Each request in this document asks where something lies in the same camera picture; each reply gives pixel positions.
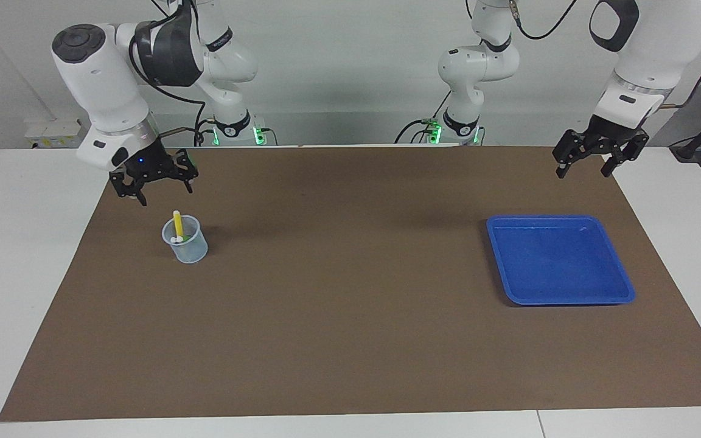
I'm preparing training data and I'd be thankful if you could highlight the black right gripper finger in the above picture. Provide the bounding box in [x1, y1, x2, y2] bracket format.
[110, 170, 148, 207]
[172, 150, 199, 195]

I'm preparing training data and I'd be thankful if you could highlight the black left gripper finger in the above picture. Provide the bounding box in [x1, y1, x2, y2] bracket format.
[553, 129, 588, 179]
[601, 134, 650, 179]

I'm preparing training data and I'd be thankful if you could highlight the blue plastic tray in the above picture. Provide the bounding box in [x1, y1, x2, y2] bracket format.
[486, 215, 636, 306]

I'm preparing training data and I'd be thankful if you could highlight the clear plastic measuring cup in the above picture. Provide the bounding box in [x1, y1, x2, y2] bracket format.
[162, 215, 209, 265]

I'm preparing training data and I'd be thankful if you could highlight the brown table mat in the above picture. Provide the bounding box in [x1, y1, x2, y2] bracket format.
[0, 145, 701, 423]

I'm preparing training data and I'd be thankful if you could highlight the black right arm base cable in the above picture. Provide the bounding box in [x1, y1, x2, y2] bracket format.
[194, 117, 218, 147]

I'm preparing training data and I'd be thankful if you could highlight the black arm base cable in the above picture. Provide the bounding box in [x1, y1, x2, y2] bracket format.
[394, 91, 452, 145]
[194, 117, 218, 147]

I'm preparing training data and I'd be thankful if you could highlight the white wall socket box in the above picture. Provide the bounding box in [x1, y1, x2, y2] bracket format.
[24, 119, 93, 149]

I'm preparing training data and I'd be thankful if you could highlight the black left arm gripper cable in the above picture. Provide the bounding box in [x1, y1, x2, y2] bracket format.
[509, 0, 701, 110]

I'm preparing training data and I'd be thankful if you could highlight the black left arm base cable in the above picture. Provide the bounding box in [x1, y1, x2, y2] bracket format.
[394, 91, 452, 145]

